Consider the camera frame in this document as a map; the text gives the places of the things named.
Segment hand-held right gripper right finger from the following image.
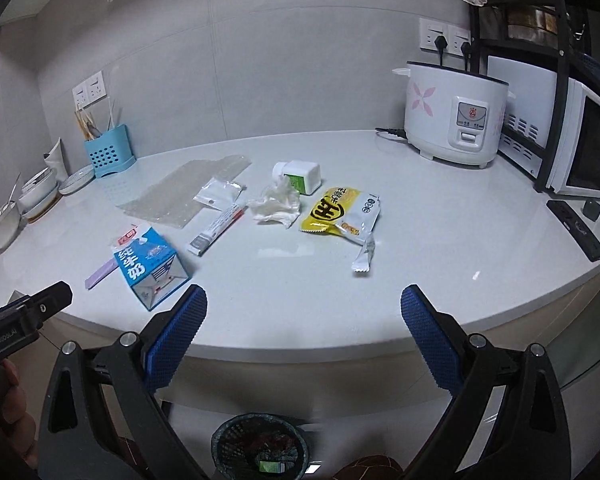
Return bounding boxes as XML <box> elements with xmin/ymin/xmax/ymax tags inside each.
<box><xmin>400</xmin><ymin>284</ymin><xmax>583</xmax><ymax>480</ymax></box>

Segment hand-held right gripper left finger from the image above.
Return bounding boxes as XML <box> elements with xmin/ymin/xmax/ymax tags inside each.
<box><xmin>36</xmin><ymin>284</ymin><xmax>216</xmax><ymax>480</ymax></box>

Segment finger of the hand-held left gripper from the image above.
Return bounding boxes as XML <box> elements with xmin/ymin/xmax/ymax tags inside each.
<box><xmin>27</xmin><ymin>281</ymin><xmax>74</xmax><ymax>330</ymax></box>

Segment white ointment tube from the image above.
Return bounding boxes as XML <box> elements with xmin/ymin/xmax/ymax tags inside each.
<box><xmin>188</xmin><ymin>200</ymin><xmax>248</xmax><ymax>257</ymax></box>

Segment dark mesh trash basket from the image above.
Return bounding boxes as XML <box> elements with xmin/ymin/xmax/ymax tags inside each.
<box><xmin>211</xmin><ymin>412</ymin><xmax>309</xmax><ymax>480</ymax></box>

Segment white pill bottle green label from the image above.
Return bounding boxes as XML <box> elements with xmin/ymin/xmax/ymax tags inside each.
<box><xmin>272</xmin><ymin>160</ymin><xmax>322</xmax><ymax>196</ymax></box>

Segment person's left hand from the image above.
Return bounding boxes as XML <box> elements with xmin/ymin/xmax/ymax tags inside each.
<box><xmin>0</xmin><ymin>357</ymin><xmax>38</xmax><ymax>468</ymax></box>

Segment purple paper strip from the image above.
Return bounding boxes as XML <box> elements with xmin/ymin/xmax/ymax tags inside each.
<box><xmin>85</xmin><ymin>259</ymin><xmax>119</xmax><ymax>291</ymax></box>

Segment blue milk carton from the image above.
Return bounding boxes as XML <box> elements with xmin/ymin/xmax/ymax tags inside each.
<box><xmin>111</xmin><ymin>226</ymin><xmax>190</xmax><ymax>311</ymax></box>

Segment glass bowl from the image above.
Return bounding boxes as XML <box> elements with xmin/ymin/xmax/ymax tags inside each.
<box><xmin>0</xmin><ymin>201</ymin><xmax>22</xmax><ymax>251</ymax></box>

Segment wooden coaster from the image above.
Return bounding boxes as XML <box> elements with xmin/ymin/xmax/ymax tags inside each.
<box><xmin>22</xmin><ymin>194</ymin><xmax>64</xmax><ymax>224</ymax></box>

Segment silver white wrapper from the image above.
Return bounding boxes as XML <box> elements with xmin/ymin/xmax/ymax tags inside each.
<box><xmin>351</xmin><ymin>232</ymin><xmax>377</xmax><ymax>275</ymax></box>

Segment white ceramic bowl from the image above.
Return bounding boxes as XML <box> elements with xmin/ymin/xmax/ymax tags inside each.
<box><xmin>17</xmin><ymin>167</ymin><xmax>61</xmax><ymax>215</ymax></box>

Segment patterned small plate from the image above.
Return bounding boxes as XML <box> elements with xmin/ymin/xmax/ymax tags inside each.
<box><xmin>57</xmin><ymin>164</ymin><xmax>97</xmax><ymax>196</ymax></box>

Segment beige base cabinet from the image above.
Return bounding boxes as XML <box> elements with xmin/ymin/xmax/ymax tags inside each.
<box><xmin>45</xmin><ymin>260</ymin><xmax>600</xmax><ymax>421</ymax></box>

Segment brown patterned pants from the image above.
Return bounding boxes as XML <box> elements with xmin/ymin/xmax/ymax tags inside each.
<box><xmin>330</xmin><ymin>454</ymin><xmax>407</xmax><ymax>480</ymax></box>

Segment white squeeze tube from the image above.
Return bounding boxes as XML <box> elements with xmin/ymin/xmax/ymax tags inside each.
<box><xmin>42</xmin><ymin>138</ymin><xmax>69</xmax><ymax>182</ymax></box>

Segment small clear plastic bag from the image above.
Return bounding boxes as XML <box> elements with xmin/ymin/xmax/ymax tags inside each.
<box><xmin>193</xmin><ymin>179</ymin><xmax>244</xmax><ymax>209</ymax></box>

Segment blue utensil holder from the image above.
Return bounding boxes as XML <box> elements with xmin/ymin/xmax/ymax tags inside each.
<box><xmin>84</xmin><ymin>124</ymin><xmax>137</xmax><ymax>179</ymax></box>

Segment crumpled white tissue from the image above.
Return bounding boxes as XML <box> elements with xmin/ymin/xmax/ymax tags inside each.
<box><xmin>247</xmin><ymin>175</ymin><xmax>302</xmax><ymax>230</ymax></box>

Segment yellow snack packet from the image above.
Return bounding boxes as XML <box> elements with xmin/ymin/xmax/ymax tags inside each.
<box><xmin>299</xmin><ymin>186</ymin><xmax>383</xmax><ymax>246</ymax></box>

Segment bundle of chopsticks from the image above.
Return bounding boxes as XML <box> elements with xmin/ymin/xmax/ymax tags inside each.
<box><xmin>74</xmin><ymin>97</ymin><xmax>124</xmax><ymax>142</ymax></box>

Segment black remote control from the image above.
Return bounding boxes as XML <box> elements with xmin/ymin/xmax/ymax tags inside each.
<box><xmin>546</xmin><ymin>200</ymin><xmax>600</xmax><ymax>262</ymax></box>

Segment white floral rice cooker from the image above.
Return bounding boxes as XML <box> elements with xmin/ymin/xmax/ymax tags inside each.
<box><xmin>392</xmin><ymin>60</ymin><xmax>517</xmax><ymax>168</ymax></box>

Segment white microwave oven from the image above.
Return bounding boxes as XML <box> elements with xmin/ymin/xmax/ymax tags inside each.
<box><xmin>487</xmin><ymin>55</ymin><xmax>600</xmax><ymax>198</ymax></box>

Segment black metal rack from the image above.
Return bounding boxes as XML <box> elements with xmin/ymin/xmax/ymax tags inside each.
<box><xmin>470</xmin><ymin>0</ymin><xmax>600</xmax><ymax>192</ymax></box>

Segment metal pot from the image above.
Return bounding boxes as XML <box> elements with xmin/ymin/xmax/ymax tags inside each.
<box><xmin>505</xmin><ymin>5</ymin><xmax>557</xmax><ymax>44</ymax></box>

